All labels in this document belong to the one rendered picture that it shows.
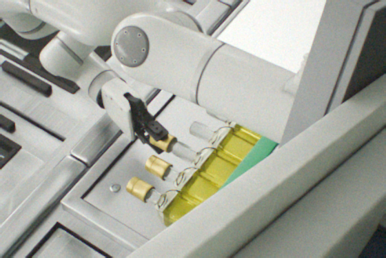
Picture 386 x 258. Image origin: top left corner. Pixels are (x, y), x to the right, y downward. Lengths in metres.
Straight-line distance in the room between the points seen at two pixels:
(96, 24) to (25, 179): 0.69
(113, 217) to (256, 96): 0.67
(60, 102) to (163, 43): 0.82
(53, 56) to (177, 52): 0.58
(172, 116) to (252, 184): 1.09
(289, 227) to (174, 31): 0.45
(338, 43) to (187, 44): 0.27
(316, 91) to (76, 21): 0.41
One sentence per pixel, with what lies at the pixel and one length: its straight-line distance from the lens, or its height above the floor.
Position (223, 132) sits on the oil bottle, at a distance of 1.60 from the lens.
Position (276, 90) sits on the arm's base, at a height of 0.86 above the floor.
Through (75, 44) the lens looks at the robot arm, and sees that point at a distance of 1.68.
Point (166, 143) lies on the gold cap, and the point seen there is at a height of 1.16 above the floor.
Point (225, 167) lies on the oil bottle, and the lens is 1.55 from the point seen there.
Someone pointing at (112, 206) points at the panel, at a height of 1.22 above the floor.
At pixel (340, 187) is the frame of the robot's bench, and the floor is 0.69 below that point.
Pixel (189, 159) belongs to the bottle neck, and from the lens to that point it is 1.59.
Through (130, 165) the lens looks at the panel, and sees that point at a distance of 1.76.
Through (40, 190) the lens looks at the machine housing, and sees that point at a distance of 1.76.
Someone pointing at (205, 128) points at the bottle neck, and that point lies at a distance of 1.62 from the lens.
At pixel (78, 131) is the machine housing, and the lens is 1.86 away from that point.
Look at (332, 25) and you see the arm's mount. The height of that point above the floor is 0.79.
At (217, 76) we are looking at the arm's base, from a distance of 1.12.
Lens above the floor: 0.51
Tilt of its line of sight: 24 degrees up
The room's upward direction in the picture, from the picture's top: 61 degrees counter-clockwise
